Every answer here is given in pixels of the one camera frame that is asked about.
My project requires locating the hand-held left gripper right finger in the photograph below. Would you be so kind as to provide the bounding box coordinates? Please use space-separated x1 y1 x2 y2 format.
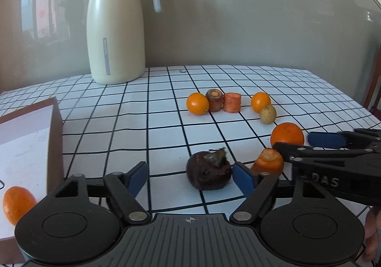
230 162 326 224

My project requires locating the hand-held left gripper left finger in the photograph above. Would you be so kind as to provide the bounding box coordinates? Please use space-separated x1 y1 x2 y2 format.
55 161 151 224

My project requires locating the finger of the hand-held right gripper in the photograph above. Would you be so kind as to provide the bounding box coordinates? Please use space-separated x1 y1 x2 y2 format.
308 128 381 152
273 142 381 164

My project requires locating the large orange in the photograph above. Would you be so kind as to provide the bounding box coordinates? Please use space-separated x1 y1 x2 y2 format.
270 122 305 150

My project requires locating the carrot top piece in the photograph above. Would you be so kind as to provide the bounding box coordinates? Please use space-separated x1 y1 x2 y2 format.
250 148 284 176

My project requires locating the small yellowish potato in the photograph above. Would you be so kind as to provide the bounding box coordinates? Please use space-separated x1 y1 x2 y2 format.
260 105 277 124

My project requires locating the small orange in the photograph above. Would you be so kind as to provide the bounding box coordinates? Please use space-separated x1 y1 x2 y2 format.
186 92 209 116
251 92 272 113

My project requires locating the shallow cardboard box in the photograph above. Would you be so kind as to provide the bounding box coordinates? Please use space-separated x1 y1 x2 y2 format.
0 97 64 264

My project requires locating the person's right hand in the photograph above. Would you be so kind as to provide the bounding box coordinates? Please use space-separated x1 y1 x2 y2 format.
365 207 381 262

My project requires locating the checkered tablecloth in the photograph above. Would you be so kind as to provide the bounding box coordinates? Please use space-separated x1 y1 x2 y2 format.
0 65 381 267

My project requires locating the orange carrot piece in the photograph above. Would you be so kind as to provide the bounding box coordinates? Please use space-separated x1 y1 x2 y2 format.
223 93 241 113

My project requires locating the wooden chair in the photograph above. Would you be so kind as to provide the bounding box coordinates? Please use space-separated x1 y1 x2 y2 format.
363 47 381 121

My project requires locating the dark-skinned carrot piece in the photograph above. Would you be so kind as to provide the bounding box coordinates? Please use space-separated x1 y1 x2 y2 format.
205 89 224 113

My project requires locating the deep orange mandarin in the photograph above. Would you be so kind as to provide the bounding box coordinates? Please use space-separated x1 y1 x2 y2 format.
3 186 38 226

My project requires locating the cream thermos jug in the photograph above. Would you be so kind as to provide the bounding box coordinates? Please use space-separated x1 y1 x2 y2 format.
86 0 163 85

